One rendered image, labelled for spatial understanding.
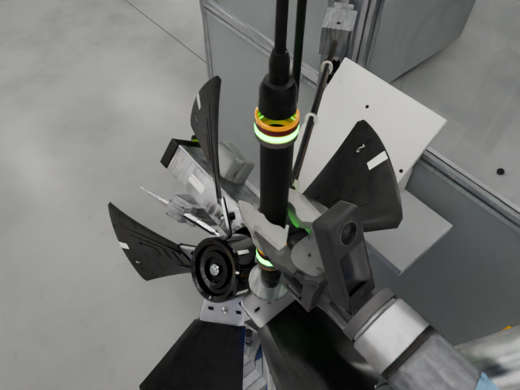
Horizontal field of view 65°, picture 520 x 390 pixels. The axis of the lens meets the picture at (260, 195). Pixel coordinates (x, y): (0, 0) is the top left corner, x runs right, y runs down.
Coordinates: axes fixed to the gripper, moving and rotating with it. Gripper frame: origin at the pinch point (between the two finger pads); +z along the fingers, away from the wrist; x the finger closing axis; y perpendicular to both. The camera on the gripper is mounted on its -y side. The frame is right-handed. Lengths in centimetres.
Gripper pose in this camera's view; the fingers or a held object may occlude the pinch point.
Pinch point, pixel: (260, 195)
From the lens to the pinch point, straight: 53.2
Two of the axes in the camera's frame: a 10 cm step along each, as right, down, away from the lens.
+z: -6.3, -6.2, 4.6
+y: -0.1, 6.0, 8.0
